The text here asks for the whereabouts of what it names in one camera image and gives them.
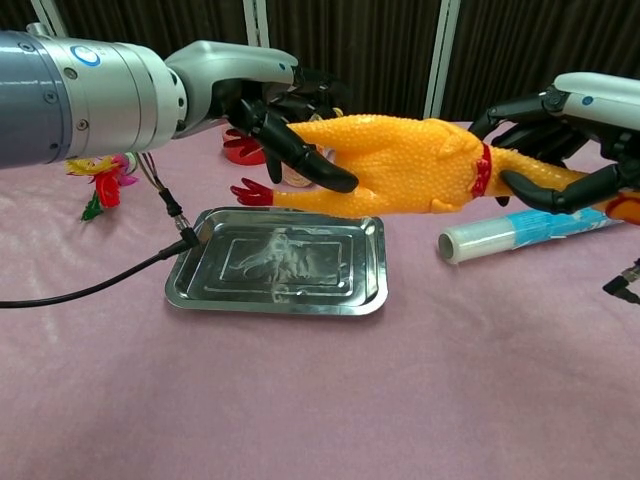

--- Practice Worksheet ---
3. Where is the cling film roll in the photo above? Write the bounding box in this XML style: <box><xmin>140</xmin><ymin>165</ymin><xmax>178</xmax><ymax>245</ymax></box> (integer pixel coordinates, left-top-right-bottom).
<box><xmin>438</xmin><ymin>207</ymin><xmax>629</xmax><ymax>265</ymax></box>

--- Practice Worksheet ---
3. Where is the pink tablecloth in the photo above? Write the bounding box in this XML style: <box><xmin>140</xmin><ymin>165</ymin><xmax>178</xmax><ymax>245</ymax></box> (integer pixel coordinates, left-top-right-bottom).
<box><xmin>0</xmin><ymin>119</ymin><xmax>640</xmax><ymax>480</ymax></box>

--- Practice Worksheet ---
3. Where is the white partition post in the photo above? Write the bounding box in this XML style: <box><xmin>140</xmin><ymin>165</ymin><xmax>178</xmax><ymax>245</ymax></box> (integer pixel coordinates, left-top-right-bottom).
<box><xmin>427</xmin><ymin>0</ymin><xmax>462</xmax><ymax>122</ymax></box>
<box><xmin>242</xmin><ymin>0</ymin><xmax>275</xmax><ymax>50</ymax></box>
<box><xmin>29</xmin><ymin>0</ymin><xmax>69</xmax><ymax>37</ymax></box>

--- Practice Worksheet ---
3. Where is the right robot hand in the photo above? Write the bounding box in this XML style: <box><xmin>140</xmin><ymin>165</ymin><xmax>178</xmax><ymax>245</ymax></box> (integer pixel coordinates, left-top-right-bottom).
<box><xmin>469</xmin><ymin>72</ymin><xmax>640</xmax><ymax>215</ymax></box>

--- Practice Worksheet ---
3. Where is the colourful feather shuttlecock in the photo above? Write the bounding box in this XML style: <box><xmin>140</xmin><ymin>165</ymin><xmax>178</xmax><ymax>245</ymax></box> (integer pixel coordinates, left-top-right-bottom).
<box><xmin>65</xmin><ymin>153</ymin><xmax>140</xmax><ymax>222</ymax></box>

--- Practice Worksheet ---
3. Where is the silver metal tray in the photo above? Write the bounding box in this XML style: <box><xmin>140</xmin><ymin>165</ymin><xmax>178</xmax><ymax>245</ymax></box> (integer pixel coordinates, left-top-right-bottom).
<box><xmin>164</xmin><ymin>206</ymin><xmax>390</xmax><ymax>320</ymax></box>

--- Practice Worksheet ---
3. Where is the yellow rubber chicken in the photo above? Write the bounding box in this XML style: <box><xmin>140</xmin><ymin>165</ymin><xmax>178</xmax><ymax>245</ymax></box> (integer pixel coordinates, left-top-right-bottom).
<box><xmin>230</xmin><ymin>113</ymin><xmax>640</xmax><ymax>222</ymax></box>

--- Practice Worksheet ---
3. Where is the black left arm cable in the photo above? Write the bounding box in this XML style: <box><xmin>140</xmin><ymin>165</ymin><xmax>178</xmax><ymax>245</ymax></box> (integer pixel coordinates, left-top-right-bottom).
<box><xmin>0</xmin><ymin>149</ymin><xmax>209</xmax><ymax>309</ymax></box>

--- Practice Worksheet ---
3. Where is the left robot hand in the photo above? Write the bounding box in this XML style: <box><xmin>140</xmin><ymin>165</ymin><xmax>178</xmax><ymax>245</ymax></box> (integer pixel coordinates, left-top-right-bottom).
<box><xmin>164</xmin><ymin>40</ymin><xmax>361</xmax><ymax>195</ymax></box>

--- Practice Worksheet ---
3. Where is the orange juice bottle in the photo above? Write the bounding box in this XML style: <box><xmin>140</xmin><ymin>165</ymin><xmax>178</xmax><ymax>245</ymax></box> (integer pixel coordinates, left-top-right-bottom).
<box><xmin>282</xmin><ymin>144</ymin><xmax>337</xmax><ymax>189</ymax></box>

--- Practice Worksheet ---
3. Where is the black pleated partition panel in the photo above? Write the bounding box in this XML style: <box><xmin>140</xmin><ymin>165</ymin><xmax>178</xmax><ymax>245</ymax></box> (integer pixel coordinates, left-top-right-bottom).
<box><xmin>264</xmin><ymin>0</ymin><xmax>444</xmax><ymax>121</ymax></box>
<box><xmin>0</xmin><ymin>0</ymin><xmax>44</xmax><ymax>34</ymax></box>
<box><xmin>49</xmin><ymin>0</ymin><xmax>251</xmax><ymax>56</ymax></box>
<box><xmin>439</xmin><ymin>0</ymin><xmax>640</xmax><ymax>124</ymax></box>

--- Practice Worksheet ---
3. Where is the red tape roll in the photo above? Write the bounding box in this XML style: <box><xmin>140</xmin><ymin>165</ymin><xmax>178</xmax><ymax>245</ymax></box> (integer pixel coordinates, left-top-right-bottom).
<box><xmin>223</xmin><ymin>127</ymin><xmax>269</xmax><ymax>165</ymax></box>

